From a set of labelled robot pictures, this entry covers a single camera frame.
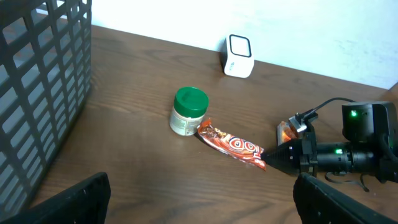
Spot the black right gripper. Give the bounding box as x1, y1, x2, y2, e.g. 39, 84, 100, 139
262, 131, 318, 177

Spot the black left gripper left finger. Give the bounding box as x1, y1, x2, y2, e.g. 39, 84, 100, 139
1, 172, 111, 224

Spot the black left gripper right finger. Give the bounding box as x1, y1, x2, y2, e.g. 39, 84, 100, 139
293, 173, 397, 224

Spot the orange small carton box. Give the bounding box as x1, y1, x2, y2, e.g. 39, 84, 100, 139
277, 121, 298, 146

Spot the red chocolate bar wrapper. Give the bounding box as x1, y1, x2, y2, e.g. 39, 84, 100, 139
197, 119, 266, 170

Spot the green lid jar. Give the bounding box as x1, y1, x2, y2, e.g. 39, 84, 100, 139
169, 86, 209, 136

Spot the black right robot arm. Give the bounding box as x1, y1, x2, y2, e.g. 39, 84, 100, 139
261, 101, 397, 183

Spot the dark grey plastic basket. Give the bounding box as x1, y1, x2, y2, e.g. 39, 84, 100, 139
1, 0, 92, 220

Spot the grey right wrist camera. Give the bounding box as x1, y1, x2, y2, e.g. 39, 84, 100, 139
288, 112, 318, 135

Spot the black right camera cable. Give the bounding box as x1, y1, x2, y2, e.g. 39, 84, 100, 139
310, 96, 357, 114

